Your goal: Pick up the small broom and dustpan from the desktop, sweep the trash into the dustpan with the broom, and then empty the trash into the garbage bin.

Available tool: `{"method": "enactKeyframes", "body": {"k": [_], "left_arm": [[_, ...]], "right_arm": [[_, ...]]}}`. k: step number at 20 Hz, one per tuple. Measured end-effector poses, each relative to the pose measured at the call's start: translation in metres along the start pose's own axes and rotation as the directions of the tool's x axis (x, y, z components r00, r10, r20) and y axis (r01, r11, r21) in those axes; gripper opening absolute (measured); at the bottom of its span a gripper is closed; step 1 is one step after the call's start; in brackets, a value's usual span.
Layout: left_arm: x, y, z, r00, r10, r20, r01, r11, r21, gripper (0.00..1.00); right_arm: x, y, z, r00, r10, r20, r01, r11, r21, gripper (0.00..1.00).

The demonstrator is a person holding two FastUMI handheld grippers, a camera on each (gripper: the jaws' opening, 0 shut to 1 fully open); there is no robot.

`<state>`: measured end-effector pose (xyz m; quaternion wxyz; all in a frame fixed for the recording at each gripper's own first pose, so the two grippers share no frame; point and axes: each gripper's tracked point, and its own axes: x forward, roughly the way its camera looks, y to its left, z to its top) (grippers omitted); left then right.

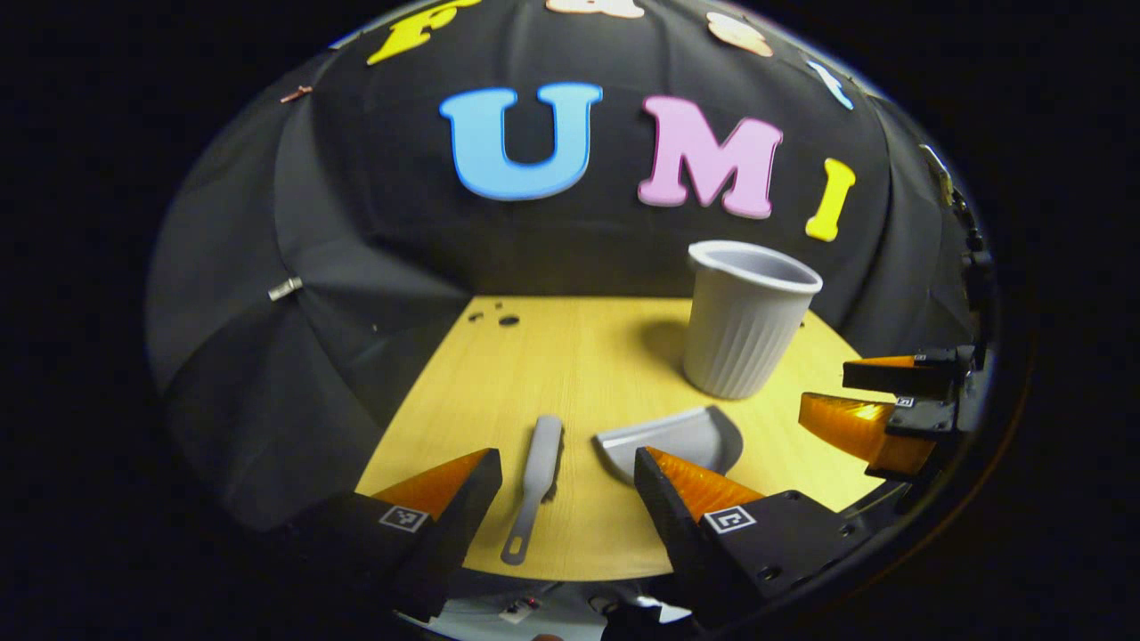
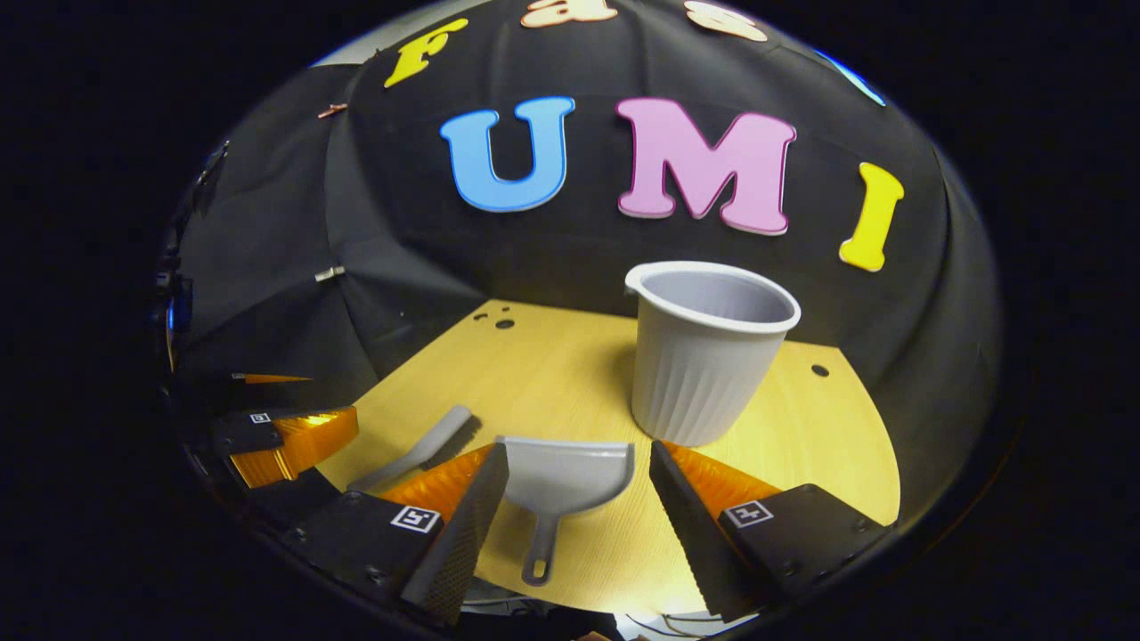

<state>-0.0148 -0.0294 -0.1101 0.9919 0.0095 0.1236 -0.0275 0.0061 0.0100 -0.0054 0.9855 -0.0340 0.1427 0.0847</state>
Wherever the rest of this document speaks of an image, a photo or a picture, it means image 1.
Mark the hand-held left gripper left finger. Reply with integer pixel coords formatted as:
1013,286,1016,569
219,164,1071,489
294,448,504,624

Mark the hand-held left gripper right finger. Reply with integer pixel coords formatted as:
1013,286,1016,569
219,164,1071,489
634,445,878,629

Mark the grey dustpan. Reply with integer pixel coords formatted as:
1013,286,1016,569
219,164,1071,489
594,405,745,486

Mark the small grey broom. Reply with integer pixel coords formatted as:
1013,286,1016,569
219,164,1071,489
501,414,565,566

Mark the white ribbed garbage bin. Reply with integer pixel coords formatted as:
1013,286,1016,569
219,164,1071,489
683,239,824,400

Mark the wooden desktop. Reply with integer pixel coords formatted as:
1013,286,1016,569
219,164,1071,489
356,296,900,581

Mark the black backdrop cloth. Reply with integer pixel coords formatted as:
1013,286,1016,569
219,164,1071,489
147,0,989,535

